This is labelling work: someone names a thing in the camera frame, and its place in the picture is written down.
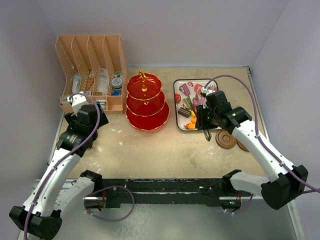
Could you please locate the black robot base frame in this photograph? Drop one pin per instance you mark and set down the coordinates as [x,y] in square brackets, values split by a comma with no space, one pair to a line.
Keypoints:
[211,192]

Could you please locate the white strawberry enamel tray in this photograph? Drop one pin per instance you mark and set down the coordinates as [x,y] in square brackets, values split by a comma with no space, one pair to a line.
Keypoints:
[181,122]

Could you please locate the orange fish pastry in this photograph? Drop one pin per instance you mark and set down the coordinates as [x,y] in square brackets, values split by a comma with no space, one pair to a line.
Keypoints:
[194,120]
[190,126]

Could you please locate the peach desk file organizer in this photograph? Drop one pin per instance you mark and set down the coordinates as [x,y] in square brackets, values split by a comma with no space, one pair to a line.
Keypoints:
[98,59]

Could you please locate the pink striped cake slice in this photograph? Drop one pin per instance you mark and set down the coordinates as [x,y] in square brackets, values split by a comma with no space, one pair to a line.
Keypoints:
[198,102]

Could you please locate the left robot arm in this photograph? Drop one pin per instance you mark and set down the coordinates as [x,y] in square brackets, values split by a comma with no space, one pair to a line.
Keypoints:
[41,215]

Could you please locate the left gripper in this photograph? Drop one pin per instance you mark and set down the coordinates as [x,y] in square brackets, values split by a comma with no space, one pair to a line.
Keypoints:
[71,119]

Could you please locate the white blue tube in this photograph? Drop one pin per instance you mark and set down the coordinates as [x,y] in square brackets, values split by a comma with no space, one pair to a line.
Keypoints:
[76,83]

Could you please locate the green striped cake slice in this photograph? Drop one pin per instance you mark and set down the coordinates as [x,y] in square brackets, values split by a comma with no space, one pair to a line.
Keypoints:
[186,104]

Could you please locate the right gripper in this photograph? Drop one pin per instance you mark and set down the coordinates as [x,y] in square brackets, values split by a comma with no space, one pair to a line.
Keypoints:
[200,117]

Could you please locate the pink heart cake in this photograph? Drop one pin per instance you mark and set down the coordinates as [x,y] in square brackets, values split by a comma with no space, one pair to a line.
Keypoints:
[198,88]

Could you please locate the brown round coaster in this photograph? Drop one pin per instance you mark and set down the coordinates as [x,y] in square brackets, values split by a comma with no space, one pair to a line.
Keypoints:
[242,146]
[225,140]

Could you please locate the upper orange fish pastry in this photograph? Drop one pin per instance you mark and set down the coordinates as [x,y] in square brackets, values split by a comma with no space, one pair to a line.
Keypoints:
[194,120]

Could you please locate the small carton box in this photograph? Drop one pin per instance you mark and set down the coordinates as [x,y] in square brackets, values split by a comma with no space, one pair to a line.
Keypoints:
[66,100]

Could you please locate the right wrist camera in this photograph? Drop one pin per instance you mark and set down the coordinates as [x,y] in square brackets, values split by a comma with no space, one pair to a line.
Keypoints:
[204,91]

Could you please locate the left brown round coaster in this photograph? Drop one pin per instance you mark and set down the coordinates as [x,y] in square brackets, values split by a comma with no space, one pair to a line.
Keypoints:
[225,140]

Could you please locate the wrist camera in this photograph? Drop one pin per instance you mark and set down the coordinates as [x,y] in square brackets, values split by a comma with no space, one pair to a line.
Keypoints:
[204,91]
[77,101]

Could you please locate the purple striped cake slice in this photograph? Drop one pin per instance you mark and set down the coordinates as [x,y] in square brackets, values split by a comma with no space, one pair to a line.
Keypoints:
[184,89]

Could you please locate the lower orange fish pastry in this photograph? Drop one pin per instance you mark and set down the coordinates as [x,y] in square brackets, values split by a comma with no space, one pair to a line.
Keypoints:
[190,126]

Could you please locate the chocolate cake slice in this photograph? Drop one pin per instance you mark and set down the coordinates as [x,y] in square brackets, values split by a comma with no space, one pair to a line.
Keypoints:
[184,112]

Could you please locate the right brown round coaster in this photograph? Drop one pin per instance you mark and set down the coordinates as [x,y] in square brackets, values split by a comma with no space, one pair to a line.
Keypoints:
[242,146]

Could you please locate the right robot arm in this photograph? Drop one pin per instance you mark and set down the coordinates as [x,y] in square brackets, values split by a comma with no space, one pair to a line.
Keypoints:
[283,181]

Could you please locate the metal serving tongs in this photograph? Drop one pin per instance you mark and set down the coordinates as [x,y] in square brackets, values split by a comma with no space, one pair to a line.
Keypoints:
[200,125]

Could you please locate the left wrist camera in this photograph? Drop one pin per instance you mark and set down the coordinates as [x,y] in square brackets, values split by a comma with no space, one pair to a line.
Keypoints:
[77,101]

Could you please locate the red three-tier cake stand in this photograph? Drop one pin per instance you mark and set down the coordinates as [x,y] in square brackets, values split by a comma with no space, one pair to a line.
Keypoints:
[146,106]

